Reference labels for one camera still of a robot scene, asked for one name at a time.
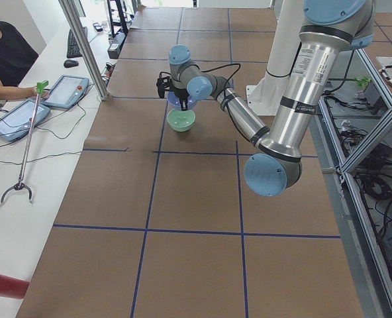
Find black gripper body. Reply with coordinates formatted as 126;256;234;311
156;73;187;99

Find blue bowl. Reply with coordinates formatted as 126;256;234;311
167;91;197;111

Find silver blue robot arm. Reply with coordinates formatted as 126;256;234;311
156;1;376;197

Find green bowl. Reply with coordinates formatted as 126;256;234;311
167;109;196;133

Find person's hand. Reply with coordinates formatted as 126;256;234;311
31;86;50;99

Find black keyboard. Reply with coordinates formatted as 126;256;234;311
66;29;82;59

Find black computer mouse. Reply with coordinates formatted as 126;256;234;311
63;59;79;68

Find far teach pendant tablet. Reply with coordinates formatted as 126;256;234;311
42;75;89;109

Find teach pendant tablet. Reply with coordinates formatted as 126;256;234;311
0;99;35;142
42;75;89;109

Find near teach pendant tablet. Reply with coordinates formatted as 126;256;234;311
0;99;35;142

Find person in black shirt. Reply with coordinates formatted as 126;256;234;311
0;21;38;101

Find reacher grabber tool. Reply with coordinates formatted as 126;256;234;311
0;81;50;208

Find red cylinder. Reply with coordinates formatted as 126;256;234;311
0;274;30;299

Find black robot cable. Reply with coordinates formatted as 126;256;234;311
201;62;242;87

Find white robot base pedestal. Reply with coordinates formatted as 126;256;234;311
246;0;305;116

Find aluminium frame post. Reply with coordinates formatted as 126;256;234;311
58;0;108;101

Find aluminium frame rail structure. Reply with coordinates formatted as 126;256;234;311
317;50;392;317

